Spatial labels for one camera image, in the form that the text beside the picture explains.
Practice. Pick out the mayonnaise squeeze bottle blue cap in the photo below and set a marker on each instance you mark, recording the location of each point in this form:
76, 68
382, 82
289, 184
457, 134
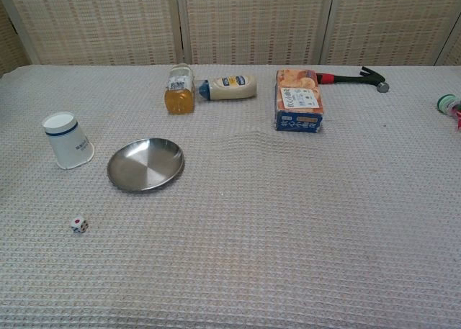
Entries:
230, 88

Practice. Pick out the clear bottle with yellow liquid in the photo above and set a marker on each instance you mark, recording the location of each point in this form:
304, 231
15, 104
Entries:
179, 98

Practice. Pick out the white paper cup blue band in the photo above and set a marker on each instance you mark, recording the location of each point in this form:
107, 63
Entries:
70, 145

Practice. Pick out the orange and blue cardboard box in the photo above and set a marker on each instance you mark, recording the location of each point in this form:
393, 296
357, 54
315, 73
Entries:
299, 102

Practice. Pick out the white die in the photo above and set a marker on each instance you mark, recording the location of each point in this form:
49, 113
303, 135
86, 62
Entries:
79, 224

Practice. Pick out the woven bamboo folding screen panel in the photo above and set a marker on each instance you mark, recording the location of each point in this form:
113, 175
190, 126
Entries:
97, 23
255, 23
389, 23

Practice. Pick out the green and red plastic object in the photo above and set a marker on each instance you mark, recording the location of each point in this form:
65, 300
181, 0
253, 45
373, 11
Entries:
448, 104

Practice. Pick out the beige waffle weave tablecloth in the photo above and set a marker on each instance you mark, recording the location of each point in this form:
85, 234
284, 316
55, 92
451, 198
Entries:
252, 217

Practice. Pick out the silver metal plate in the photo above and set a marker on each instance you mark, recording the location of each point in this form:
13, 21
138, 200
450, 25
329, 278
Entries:
146, 165

